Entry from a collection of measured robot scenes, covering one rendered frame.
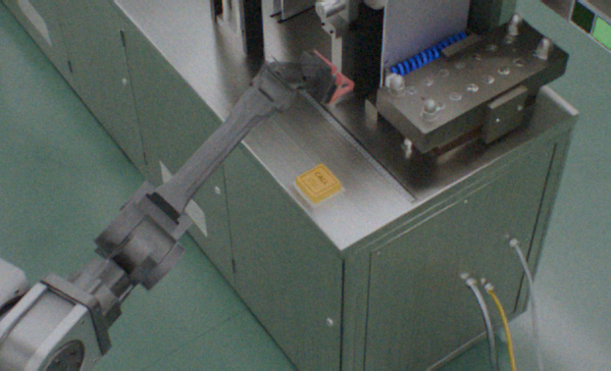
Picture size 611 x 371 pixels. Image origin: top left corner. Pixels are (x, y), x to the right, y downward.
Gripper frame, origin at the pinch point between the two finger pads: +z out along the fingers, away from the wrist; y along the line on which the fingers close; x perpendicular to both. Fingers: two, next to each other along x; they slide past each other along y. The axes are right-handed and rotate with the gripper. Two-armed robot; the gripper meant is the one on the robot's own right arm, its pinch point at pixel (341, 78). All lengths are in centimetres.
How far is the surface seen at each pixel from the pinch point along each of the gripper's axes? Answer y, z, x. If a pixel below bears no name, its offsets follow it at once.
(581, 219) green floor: 7, 132, -44
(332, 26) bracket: -7.5, -0.9, 7.7
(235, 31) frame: -39.3, 5.9, -12.7
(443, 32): 0.9, 24.1, 13.1
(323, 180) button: 10.5, -3.4, -18.8
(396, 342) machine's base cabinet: 25, 35, -59
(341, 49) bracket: -7.5, 5.1, 2.5
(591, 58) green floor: -42, 179, -15
